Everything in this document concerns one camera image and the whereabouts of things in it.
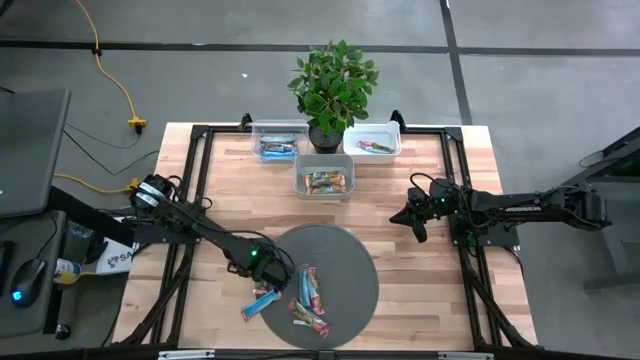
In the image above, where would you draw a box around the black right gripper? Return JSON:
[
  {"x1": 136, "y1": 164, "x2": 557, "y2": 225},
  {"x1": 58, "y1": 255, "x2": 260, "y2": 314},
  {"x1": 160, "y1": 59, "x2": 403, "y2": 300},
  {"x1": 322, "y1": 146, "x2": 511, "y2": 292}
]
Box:
[{"x1": 390, "y1": 186, "x2": 454, "y2": 245}]

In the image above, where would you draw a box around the dark grey monitor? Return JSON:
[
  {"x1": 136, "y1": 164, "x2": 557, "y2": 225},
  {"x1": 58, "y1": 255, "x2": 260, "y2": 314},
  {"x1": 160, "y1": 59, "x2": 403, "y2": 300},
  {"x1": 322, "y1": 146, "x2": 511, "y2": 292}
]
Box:
[{"x1": 0, "y1": 88, "x2": 72, "y2": 220}]

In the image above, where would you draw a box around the clear plastic bin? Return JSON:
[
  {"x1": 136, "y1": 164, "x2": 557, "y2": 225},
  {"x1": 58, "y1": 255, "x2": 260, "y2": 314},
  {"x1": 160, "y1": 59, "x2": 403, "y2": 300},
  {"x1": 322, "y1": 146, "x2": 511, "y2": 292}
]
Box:
[{"x1": 250, "y1": 118, "x2": 311, "y2": 165}]

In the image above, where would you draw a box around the white plastic bin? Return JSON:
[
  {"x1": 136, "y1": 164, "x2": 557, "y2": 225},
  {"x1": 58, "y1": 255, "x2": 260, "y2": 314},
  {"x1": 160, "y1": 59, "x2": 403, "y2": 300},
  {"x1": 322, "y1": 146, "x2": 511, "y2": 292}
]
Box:
[{"x1": 342, "y1": 121, "x2": 403, "y2": 166}]

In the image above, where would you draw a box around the dark grey desk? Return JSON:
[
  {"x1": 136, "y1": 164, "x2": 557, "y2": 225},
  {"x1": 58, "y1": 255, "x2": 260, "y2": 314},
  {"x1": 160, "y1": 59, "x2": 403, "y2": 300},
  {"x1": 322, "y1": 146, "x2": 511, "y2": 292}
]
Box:
[{"x1": 0, "y1": 209, "x2": 69, "y2": 339}]

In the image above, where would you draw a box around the potted green plant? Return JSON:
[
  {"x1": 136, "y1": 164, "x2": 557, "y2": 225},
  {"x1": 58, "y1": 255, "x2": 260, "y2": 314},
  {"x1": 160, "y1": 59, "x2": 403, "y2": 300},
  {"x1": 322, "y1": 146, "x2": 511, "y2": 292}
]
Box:
[{"x1": 288, "y1": 39, "x2": 380, "y2": 155}]

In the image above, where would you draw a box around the grey plastic bin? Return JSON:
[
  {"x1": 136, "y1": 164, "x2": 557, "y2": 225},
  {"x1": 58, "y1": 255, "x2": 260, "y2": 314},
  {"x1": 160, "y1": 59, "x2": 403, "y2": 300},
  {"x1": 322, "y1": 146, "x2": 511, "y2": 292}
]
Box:
[{"x1": 293, "y1": 153, "x2": 357, "y2": 198}]

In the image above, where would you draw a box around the blue-wrapped granola bar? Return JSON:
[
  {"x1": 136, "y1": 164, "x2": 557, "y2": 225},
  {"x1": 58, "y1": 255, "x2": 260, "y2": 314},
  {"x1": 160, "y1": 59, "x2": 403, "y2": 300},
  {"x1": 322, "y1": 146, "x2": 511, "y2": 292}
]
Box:
[
  {"x1": 240, "y1": 288, "x2": 283, "y2": 323},
  {"x1": 297, "y1": 264, "x2": 312, "y2": 308},
  {"x1": 259, "y1": 149, "x2": 298, "y2": 161}
]

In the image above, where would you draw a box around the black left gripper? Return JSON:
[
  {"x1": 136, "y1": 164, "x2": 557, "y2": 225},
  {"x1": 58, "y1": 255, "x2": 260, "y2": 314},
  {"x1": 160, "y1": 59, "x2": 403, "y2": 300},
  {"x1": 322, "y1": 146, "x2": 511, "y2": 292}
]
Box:
[{"x1": 226, "y1": 241, "x2": 296, "y2": 292}]

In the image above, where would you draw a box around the bottle with yellow label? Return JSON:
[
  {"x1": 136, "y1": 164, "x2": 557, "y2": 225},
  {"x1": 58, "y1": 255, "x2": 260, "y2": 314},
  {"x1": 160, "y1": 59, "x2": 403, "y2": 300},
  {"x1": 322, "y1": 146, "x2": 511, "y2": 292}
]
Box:
[{"x1": 52, "y1": 256, "x2": 101, "y2": 286}]

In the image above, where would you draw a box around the round gray plate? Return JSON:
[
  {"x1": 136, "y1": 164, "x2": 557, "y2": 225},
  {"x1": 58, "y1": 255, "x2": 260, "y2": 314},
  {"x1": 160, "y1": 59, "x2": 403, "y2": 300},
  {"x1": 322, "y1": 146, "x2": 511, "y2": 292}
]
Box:
[{"x1": 259, "y1": 223, "x2": 381, "y2": 350}]

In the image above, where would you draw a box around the white printed bag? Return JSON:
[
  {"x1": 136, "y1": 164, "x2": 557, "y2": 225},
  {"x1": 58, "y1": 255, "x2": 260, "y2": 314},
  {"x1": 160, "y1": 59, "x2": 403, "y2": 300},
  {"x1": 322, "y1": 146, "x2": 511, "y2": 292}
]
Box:
[{"x1": 94, "y1": 237, "x2": 141, "y2": 277}]

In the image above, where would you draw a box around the black desk frame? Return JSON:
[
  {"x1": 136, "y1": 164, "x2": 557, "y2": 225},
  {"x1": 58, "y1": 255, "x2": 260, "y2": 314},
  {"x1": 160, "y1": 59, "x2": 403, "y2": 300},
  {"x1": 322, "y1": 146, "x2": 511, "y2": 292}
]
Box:
[{"x1": 549, "y1": 127, "x2": 640, "y2": 291}]

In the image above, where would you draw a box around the black floor cable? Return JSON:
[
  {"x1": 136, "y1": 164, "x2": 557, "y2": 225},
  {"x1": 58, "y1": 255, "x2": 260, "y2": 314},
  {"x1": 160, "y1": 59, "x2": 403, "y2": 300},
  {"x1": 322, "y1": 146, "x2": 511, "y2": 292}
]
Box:
[{"x1": 62, "y1": 122, "x2": 161, "y2": 177}]

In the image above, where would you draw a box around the black aluminium table frame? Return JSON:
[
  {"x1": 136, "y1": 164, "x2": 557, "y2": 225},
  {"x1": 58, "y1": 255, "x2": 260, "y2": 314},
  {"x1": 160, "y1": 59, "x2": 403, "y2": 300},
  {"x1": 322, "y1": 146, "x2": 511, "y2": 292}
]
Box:
[{"x1": 112, "y1": 109, "x2": 539, "y2": 360}]

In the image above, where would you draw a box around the black keyboard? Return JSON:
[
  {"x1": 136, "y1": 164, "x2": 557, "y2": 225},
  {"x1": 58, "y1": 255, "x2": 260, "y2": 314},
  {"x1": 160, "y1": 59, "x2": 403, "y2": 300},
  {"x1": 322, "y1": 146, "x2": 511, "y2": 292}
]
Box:
[{"x1": 0, "y1": 239, "x2": 16, "y2": 299}]

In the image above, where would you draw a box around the yellow extension cord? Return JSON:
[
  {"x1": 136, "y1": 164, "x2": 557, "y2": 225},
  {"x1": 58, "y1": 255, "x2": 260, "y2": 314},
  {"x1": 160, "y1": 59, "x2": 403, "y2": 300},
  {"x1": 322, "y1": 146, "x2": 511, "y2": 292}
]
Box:
[
  {"x1": 74, "y1": 0, "x2": 147, "y2": 135},
  {"x1": 53, "y1": 173, "x2": 144, "y2": 196}
]

